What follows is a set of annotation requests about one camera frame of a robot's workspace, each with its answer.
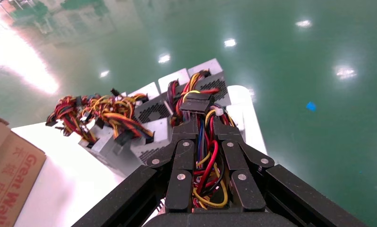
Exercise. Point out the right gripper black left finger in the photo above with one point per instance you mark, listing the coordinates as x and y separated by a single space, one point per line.
179 188

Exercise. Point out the brown cardboard divider box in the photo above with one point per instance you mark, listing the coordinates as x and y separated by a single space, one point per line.
10 169

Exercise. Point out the small blue scrap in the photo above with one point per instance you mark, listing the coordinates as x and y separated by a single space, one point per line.
311 106

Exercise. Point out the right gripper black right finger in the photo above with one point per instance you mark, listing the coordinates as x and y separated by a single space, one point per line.
241 188

